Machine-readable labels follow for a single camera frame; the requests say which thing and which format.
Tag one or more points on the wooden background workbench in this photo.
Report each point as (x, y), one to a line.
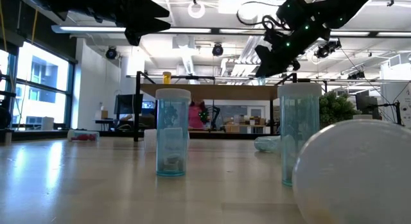
(244, 126)

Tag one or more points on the black background robot arm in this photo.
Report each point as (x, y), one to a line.
(212, 116)

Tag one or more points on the black aluminium table frame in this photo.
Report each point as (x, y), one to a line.
(112, 133)

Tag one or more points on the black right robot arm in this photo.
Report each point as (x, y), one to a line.
(340, 9)

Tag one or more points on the white bin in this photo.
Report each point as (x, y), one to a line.
(48, 123)

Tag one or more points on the wooden shelf black metal frame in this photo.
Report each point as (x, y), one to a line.
(224, 91)

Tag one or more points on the clear bottle with red pills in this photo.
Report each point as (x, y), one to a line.
(83, 136)

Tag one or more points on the black ceiling spotlight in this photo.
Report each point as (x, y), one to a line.
(217, 50)
(111, 53)

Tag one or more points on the long ceiling light strip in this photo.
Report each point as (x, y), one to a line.
(394, 34)
(241, 31)
(350, 33)
(90, 29)

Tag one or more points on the large glass window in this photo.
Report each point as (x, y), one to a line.
(41, 86)

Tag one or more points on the blue pill bottle white cap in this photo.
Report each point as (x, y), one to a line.
(173, 147)
(261, 80)

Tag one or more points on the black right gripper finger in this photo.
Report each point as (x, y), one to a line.
(263, 60)
(277, 63)

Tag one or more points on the person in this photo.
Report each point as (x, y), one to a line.
(196, 116)

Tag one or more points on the orange pill bottle white cap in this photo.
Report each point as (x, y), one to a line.
(166, 79)

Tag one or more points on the black ceiling camera rig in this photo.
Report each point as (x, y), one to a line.
(327, 49)

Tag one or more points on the black computer monitor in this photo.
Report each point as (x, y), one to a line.
(128, 103)

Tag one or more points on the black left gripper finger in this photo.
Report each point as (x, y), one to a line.
(154, 26)
(154, 10)

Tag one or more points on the clear pill bottle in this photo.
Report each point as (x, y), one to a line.
(353, 172)
(149, 140)

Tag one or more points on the teal pill bottle white cap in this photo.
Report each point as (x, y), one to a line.
(297, 121)
(266, 143)

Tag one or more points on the cardboard box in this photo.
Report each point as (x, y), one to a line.
(102, 114)

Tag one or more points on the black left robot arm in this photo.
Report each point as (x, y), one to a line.
(80, 4)

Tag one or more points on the black monitor on stand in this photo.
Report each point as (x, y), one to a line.
(366, 103)

